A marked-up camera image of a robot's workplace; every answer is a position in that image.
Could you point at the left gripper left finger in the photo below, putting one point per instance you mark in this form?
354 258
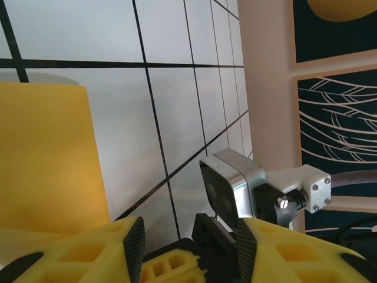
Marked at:
73 256

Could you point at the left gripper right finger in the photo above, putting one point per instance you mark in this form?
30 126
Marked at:
294 259

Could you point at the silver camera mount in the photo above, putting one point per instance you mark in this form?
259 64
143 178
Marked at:
235 171

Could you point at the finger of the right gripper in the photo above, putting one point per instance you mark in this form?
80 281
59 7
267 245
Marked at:
171 268
212 247

